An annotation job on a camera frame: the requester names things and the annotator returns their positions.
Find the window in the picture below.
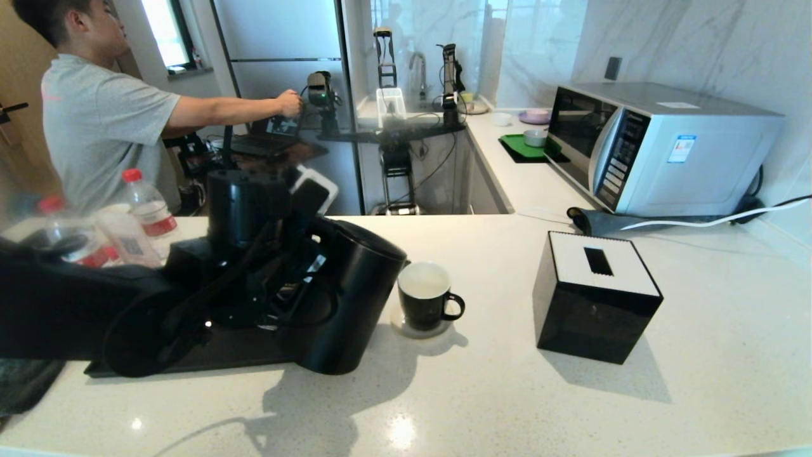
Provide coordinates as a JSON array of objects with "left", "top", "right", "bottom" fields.
[{"left": 141, "top": 0, "right": 197, "bottom": 76}]

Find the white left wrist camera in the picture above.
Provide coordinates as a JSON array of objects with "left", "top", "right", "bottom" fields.
[{"left": 289, "top": 165, "right": 338, "bottom": 220}]

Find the green mat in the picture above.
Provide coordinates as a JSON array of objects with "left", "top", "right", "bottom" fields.
[{"left": 498, "top": 134, "right": 570, "bottom": 164}]

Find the clear water bottle red cap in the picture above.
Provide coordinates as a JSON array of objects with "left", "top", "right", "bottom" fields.
[{"left": 122, "top": 168, "right": 178, "bottom": 239}]

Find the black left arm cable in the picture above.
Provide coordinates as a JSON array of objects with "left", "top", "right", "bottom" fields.
[{"left": 101, "top": 289, "right": 210, "bottom": 380}]

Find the black stand with crossbar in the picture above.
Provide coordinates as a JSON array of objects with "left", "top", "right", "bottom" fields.
[{"left": 317, "top": 122, "right": 469, "bottom": 216}]

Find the round clear coaster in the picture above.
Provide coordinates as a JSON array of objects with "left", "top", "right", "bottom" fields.
[{"left": 391, "top": 307, "right": 455, "bottom": 340}]

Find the black laptop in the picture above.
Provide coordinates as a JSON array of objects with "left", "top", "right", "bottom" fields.
[{"left": 232, "top": 114, "right": 304, "bottom": 156}]

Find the black camera unit green light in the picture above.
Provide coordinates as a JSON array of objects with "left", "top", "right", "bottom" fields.
[{"left": 300, "top": 72, "right": 343, "bottom": 140}]

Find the chrome faucet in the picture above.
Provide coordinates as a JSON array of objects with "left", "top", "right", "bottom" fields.
[{"left": 409, "top": 52, "right": 429, "bottom": 102}]

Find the silver microwave oven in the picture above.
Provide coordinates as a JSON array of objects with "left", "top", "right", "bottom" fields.
[{"left": 546, "top": 82, "right": 784, "bottom": 219}]

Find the white power cable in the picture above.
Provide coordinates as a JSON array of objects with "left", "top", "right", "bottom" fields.
[{"left": 619, "top": 197, "right": 812, "bottom": 232}]

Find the black power cable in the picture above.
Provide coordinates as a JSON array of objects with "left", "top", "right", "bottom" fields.
[{"left": 730, "top": 166, "right": 812, "bottom": 220}]

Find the person in grey shirt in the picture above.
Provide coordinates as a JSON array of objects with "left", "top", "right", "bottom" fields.
[{"left": 13, "top": 0, "right": 304, "bottom": 213}]

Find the black mug white inside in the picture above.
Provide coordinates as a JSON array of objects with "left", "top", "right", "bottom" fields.
[{"left": 398, "top": 262, "right": 466, "bottom": 332}]

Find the grey refrigerator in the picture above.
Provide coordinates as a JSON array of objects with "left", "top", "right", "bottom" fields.
[{"left": 213, "top": 0, "right": 363, "bottom": 216}]

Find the black tissue box white lid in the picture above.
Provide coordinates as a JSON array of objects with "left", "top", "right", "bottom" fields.
[{"left": 532, "top": 230, "right": 664, "bottom": 365}]

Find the clear acrylic sign stand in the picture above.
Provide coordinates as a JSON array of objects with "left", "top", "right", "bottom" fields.
[{"left": 95, "top": 206, "right": 162, "bottom": 267}]

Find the black jointed arm behind glass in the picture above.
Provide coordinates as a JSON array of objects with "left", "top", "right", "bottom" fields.
[{"left": 436, "top": 43, "right": 467, "bottom": 128}]

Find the brown wooden desk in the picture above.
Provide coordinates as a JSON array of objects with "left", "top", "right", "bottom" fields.
[{"left": 209, "top": 141, "right": 329, "bottom": 216}]

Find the black electric kettle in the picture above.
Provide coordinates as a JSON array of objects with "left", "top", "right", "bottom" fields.
[{"left": 279, "top": 218, "right": 410, "bottom": 375}]

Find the tall black rack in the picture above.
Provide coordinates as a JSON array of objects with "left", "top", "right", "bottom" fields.
[{"left": 373, "top": 27, "right": 399, "bottom": 89}]

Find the black rectangular serving tray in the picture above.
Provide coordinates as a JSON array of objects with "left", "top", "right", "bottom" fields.
[{"left": 84, "top": 327, "right": 299, "bottom": 380}]

